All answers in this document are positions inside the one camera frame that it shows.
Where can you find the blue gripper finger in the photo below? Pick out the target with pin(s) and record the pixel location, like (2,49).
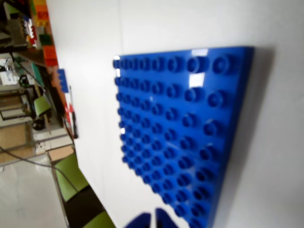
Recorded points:
(142,222)
(162,221)

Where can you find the small blue toy block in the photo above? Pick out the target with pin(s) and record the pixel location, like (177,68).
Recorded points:
(62,80)

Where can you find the green chair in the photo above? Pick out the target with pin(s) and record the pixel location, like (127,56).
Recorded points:
(42,107)
(71,175)

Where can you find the blue 8x8 studded baseplate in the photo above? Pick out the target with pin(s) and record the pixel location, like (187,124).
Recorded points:
(178,130)

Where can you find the brown cardboard box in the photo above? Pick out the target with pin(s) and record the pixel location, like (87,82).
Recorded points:
(60,154)

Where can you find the green storage box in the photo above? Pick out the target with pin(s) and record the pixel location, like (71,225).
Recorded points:
(45,39)

